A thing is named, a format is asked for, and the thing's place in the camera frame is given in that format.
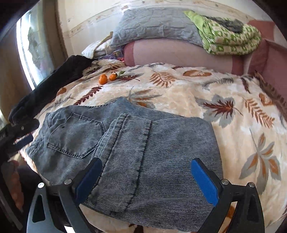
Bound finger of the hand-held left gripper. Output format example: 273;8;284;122
9;119;40;138
12;135;33;151

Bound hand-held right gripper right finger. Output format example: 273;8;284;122
190;158;266;233

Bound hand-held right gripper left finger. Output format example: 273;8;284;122
26;158;103;233

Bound blue denim pants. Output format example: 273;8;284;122
26;97;225;229

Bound black garment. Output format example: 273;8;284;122
9;55;92;125

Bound patterned glass window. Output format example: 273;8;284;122
17;9;52;90

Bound leaf print blanket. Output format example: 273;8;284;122
13;60;287;233

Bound white crumpled cloth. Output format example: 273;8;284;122
81;41;112;59

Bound orange tangerine with leaf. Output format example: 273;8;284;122
109;71;126;81

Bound purple packet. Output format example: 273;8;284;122
99;50;124;60

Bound pink bolster cushion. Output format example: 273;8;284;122
124;39;253;74

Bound green patterned folded blanket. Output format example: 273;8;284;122
184;10;262;56

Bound dark grey cloth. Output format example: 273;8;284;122
211;16;244;33

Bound grey quilted pillow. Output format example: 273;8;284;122
110;9;204;47

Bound pink padded bed rail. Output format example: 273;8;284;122
247;19;287;106

